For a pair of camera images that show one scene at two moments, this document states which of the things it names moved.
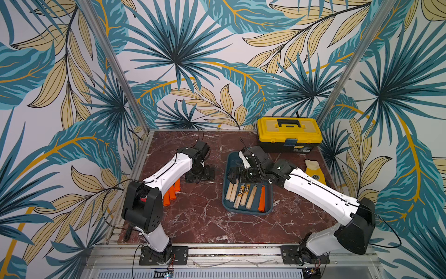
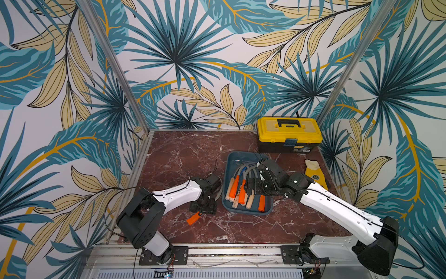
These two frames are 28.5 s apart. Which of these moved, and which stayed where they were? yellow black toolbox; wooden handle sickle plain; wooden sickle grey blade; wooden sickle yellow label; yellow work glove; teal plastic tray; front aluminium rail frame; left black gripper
Moved: left black gripper; wooden sickle grey blade
Stayed: yellow black toolbox; front aluminium rail frame; wooden handle sickle plain; yellow work glove; wooden sickle yellow label; teal plastic tray
